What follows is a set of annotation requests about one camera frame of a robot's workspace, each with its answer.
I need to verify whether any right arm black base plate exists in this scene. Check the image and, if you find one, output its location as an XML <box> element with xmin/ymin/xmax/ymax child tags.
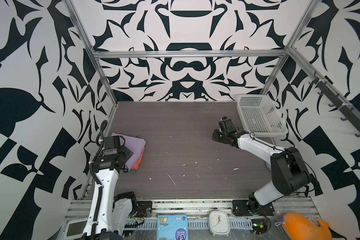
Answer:
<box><xmin>232</xmin><ymin>199</ymin><xmax>275</xmax><ymax>217</ymax></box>

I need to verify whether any blue round alarm clock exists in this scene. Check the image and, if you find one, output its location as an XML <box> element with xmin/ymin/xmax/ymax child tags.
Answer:
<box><xmin>265</xmin><ymin>163</ymin><xmax>272</xmax><ymax>172</ymax></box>

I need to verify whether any white plastic basket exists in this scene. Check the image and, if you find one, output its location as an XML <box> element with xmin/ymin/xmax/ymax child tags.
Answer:
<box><xmin>236</xmin><ymin>94</ymin><xmax>288</xmax><ymax>138</ymax></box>

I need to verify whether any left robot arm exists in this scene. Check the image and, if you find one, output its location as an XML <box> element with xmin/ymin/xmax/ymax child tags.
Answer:
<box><xmin>80</xmin><ymin>135</ymin><xmax>137</xmax><ymax>240</ymax></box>

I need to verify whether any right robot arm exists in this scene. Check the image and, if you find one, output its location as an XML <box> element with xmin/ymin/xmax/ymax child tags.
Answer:
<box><xmin>213</xmin><ymin>117</ymin><xmax>312</xmax><ymax>213</ymax></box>

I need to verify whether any black hook rail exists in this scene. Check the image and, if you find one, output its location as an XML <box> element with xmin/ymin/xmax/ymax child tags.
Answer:
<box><xmin>310</xmin><ymin>71</ymin><xmax>360</xmax><ymax>138</ymax></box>

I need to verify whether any red folded t-shirt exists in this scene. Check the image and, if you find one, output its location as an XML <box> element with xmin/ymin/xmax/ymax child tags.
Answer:
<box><xmin>131</xmin><ymin>148</ymin><xmax>145</xmax><ymax>170</ymax></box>

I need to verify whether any blue tissue pack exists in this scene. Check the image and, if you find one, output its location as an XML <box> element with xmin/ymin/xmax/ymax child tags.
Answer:
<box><xmin>157</xmin><ymin>215</ymin><xmax>188</xmax><ymax>240</ymax></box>

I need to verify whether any aluminium frame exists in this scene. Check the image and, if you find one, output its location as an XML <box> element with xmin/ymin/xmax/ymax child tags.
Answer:
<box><xmin>73</xmin><ymin>1</ymin><xmax>360</xmax><ymax>204</ymax></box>

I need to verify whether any small green circuit board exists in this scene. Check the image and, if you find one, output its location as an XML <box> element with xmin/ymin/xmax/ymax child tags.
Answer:
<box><xmin>250</xmin><ymin>218</ymin><xmax>272</xmax><ymax>236</ymax></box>

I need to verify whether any white digital display device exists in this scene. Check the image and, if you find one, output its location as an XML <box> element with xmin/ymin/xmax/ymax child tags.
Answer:
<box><xmin>61</xmin><ymin>219</ymin><xmax>87</xmax><ymax>240</ymax></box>

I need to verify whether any purple t-shirt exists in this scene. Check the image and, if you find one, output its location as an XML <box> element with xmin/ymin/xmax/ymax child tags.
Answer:
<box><xmin>121</xmin><ymin>135</ymin><xmax>146</xmax><ymax>170</ymax></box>

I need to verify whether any white square clock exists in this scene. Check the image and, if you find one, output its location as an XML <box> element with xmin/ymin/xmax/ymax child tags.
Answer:
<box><xmin>208</xmin><ymin>211</ymin><xmax>231</xmax><ymax>236</ymax></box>

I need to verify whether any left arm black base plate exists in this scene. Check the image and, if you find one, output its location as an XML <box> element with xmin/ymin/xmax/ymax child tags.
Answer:
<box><xmin>132</xmin><ymin>201</ymin><xmax>153</xmax><ymax>218</ymax></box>

